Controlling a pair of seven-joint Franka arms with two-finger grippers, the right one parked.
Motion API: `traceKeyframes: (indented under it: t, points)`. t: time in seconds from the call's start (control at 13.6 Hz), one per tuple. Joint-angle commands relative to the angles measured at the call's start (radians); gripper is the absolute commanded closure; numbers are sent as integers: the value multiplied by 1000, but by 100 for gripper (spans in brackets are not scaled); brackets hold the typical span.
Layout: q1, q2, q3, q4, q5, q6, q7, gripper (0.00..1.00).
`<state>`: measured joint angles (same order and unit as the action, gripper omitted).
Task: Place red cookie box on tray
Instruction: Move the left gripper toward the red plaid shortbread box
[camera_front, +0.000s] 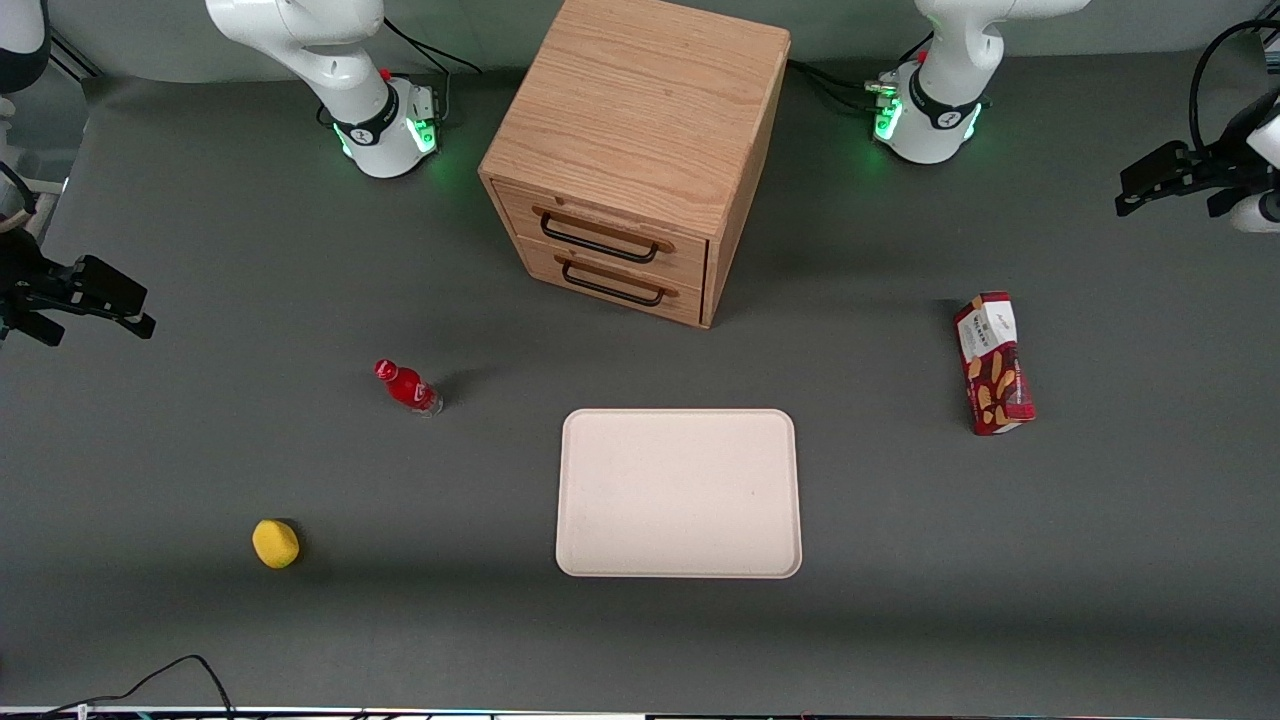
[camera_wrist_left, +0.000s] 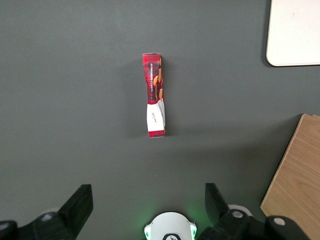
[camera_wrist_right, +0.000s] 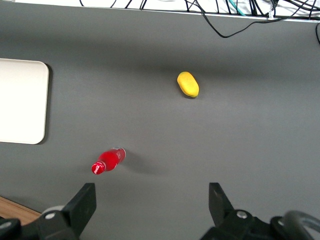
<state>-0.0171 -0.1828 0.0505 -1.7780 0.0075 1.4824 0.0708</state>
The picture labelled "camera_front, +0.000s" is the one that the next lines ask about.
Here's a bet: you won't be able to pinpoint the black right arm base cable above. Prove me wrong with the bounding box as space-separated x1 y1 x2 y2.
383 18 483 77

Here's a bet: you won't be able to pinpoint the black drawer handle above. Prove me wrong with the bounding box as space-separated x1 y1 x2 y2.
555 254 680 308
532 205 675 265

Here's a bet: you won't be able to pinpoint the long black looping cable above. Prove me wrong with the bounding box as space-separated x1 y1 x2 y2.
45 654 237 720

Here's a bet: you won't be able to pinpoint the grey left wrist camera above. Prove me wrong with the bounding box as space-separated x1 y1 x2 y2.
1230 193 1280 234

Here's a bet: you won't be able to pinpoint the red cookie box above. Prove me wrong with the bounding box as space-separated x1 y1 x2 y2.
952 291 1037 437

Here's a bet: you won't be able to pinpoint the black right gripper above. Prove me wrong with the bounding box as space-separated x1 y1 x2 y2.
0 232 157 347

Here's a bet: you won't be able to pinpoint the black left arm hanging cable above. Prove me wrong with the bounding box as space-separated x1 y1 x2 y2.
1189 18 1280 151

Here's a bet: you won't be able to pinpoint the yellow toy mango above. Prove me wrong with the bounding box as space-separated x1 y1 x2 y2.
252 518 301 570

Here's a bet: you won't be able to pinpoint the black left arm base cables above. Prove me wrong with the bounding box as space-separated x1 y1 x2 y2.
788 58 901 113

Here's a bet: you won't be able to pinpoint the cream plastic tray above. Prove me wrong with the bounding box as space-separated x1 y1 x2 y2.
555 408 804 580

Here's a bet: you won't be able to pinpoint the red drink bottle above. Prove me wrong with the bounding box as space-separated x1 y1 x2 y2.
374 359 443 418

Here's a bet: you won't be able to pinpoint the wooden drawer front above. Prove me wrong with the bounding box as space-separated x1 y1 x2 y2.
513 237 705 327
493 182 710 292

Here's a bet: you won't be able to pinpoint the wooden drawer cabinet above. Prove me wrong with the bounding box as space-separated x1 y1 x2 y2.
478 0 792 330

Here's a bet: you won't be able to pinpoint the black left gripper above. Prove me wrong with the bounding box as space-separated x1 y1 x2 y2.
1115 110 1276 218

